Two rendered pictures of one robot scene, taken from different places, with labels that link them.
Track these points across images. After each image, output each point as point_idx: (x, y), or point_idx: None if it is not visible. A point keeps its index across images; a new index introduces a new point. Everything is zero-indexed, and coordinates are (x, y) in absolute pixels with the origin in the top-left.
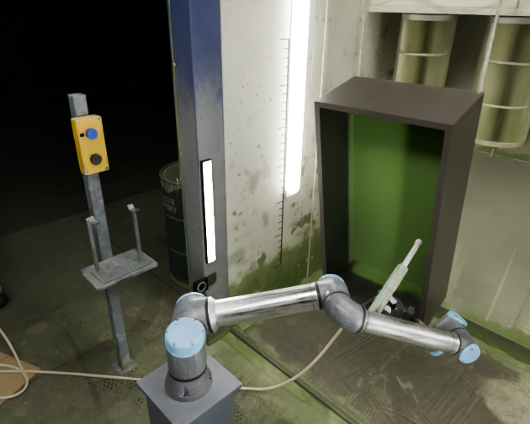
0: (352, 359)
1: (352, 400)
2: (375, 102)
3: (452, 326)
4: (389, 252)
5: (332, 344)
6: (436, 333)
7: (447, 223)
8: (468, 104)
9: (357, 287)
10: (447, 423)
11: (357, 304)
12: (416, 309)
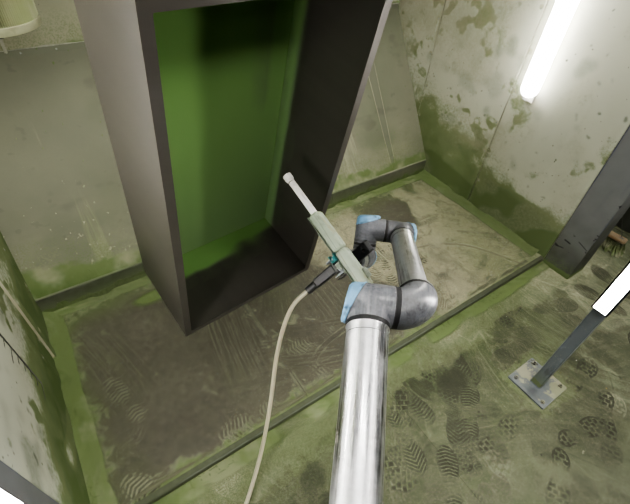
0: (241, 357)
1: (300, 380)
2: None
3: (382, 227)
4: (197, 222)
5: (207, 371)
6: (412, 241)
7: (319, 131)
8: None
9: (202, 291)
10: (342, 307)
11: (416, 283)
12: (269, 251)
